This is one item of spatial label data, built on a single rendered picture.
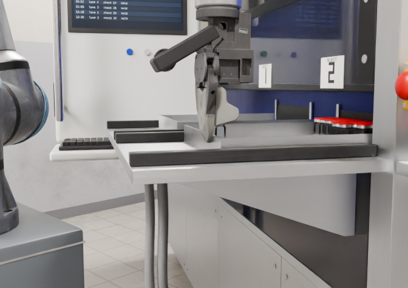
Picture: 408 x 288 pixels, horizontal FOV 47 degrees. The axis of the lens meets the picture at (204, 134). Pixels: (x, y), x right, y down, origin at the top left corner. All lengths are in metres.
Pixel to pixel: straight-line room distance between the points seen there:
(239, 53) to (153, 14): 0.94
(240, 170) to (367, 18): 0.35
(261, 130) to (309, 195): 0.24
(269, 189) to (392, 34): 0.31
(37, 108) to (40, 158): 2.74
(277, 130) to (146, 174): 0.45
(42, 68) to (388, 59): 3.00
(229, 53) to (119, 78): 0.93
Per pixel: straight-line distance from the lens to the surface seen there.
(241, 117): 1.36
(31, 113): 0.83
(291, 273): 1.16
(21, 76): 0.84
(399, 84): 0.71
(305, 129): 1.06
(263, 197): 0.80
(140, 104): 1.65
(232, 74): 0.76
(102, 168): 3.85
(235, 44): 0.77
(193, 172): 0.67
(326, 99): 1.12
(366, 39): 0.85
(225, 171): 0.68
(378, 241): 0.84
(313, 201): 0.84
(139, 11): 1.66
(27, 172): 3.56
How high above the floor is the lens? 1.00
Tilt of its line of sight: 6 degrees down
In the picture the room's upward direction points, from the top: straight up
